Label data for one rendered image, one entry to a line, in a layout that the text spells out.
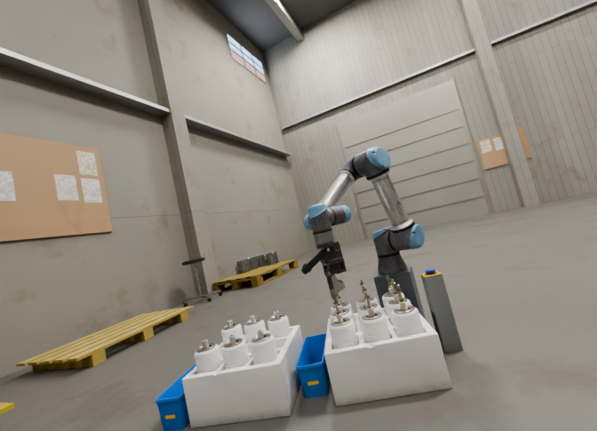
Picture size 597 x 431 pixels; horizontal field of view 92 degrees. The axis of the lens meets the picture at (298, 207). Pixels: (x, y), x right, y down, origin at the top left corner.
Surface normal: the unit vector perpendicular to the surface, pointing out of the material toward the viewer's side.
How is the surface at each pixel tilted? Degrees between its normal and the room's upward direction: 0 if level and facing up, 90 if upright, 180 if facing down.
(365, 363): 90
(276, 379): 90
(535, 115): 90
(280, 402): 90
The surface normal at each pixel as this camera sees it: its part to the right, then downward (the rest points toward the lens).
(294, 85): -0.40, 0.01
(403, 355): -0.14, -0.06
